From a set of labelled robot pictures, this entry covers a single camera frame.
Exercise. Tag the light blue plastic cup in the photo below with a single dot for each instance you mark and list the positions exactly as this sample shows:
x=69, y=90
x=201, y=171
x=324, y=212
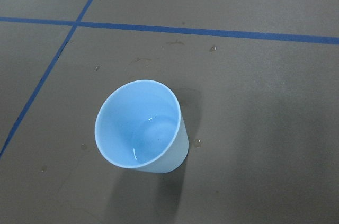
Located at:
x=140, y=126

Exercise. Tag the brown paper table mat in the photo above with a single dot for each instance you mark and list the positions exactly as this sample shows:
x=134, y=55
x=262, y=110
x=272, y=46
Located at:
x=257, y=82

